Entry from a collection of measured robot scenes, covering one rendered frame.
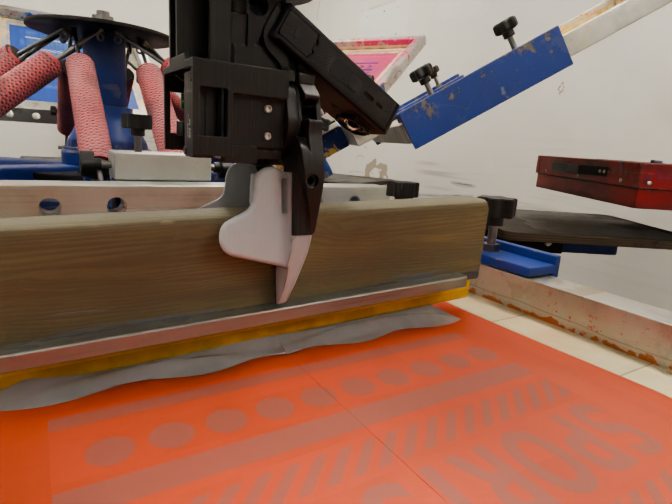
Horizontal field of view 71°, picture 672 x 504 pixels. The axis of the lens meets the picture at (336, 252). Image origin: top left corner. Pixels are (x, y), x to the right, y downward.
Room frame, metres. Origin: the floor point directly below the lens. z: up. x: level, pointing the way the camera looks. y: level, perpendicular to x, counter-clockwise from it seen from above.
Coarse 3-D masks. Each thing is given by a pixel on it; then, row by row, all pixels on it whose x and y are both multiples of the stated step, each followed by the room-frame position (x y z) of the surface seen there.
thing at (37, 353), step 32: (384, 288) 0.36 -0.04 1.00; (416, 288) 0.38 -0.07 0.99; (448, 288) 0.40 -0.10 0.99; (160, 320) 0.28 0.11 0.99; (192, 320) 0.28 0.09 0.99; (224, 320) 0.29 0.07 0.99; (256, 320) 0.30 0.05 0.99; (0, 352) 0.23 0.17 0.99; (32, 352) 0.23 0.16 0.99; (64, 352) 0.24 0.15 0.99; (96, 352) 0.25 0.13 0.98
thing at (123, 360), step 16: (400, 304) 0.40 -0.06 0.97; (416, 304) 0.41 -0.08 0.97; (304, 320) 0.35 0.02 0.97; (320, 320) 0.36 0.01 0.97; (336, 320) 0.36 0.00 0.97; (352, 320) 0.38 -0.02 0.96; (224, 336) 0.31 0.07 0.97; (240, 336) 0.32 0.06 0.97; (256, 336) 0.33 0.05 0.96; (144, 352) 0.28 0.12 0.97; (160, 352) 0.29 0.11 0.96; (176, 352) 0.30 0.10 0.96; (192, 352) 0.30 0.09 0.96; (64, 368) 0.26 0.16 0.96; (80, 368) 0.26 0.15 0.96; (96, 368) 0.27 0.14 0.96; (112, 368) 0.28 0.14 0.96; (0, 384) 0.24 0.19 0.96
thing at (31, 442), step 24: (264, 360) 0.31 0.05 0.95; (288, 360) 0.31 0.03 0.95; (144, 384) 0.27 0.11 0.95; (168, 384) 0.27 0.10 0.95; (192, 384) 0.27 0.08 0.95; (48, 408) 0.23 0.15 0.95; (72, 408) 0.24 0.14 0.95; (0, 432) 0.21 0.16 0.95; (24, 432) 0.21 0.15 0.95; (0, 456) 0.19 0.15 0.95; (24, 456) 0.19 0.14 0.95; (48, 456) 0.20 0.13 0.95; (0, 480) 0.18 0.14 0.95; (24, 480) 0.18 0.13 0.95; (48, 480) 0.18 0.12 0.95
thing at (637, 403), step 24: (456, 312) 0.44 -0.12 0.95; (384, 336) 0.37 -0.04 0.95; (408, 336) 0.37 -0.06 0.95; (480, 336) 0.38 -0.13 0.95; (504, 336) 0.38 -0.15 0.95; (528, 360) 0.34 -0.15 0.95; (552, 360) 0.34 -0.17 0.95; (576, 360) 0.34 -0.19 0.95; (576, 384) 0.30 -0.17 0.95; (600, 384) 0.31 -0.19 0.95; (624, 384) 0.31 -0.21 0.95; (624, 408) 0.28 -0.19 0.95; (648, 408) 0.28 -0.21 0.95
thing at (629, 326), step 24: (480, 264) 0.50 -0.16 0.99; (480, 288) 0.49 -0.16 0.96; (504, 288) 0.47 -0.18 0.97; (528, 288) 0.45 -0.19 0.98; (552, 288) 0.43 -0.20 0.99; (576, 288) 0.43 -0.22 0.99; (528, 312) 0.44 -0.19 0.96; (552, 312) 0.42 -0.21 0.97; (576, 312) 0.40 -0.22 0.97; (600, 312) 0.39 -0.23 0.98; (624, 312) 0.37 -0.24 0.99; (648, 312) 0.37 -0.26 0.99; (600, 336) 0.38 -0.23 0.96; (624, 336) 0.37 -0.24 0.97; (648, 336) 0.35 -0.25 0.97; (648, 360) 0.35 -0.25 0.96
